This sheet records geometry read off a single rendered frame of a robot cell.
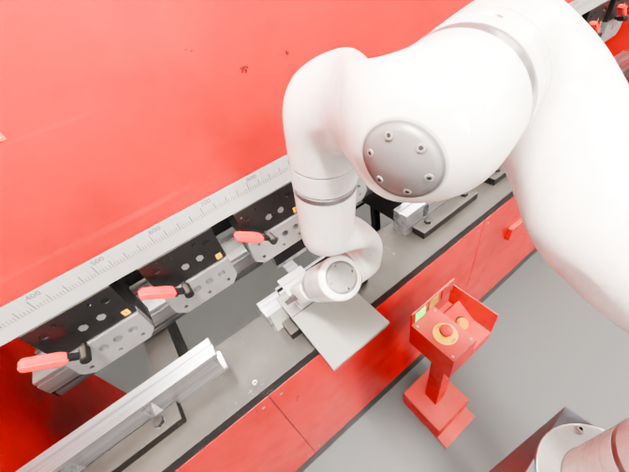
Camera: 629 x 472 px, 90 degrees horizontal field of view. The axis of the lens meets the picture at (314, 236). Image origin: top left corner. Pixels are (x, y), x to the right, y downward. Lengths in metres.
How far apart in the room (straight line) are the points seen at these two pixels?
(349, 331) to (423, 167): 0.66
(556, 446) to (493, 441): 1.05
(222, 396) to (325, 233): 0.65
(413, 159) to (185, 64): 0.43
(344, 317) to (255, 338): 0.31
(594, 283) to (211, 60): 0.53
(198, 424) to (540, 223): 0.89
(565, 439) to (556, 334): 1.37
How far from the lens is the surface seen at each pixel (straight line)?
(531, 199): 0.31
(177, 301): 0.73
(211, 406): 0.99
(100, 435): 1.01
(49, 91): 0.54
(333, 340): 0.81
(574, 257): 0.30
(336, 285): 0.57
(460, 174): 0.20
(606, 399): 2.05
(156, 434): 1.00
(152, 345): 1.18
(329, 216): 0.43
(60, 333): 0.72
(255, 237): 0.66
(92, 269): 0.64
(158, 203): 0.60
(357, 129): 0.21
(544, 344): 2.07
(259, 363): 0.98
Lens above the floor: 1.72
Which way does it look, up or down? 44 degrees down
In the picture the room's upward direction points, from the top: 15 degrees counter-clockwise
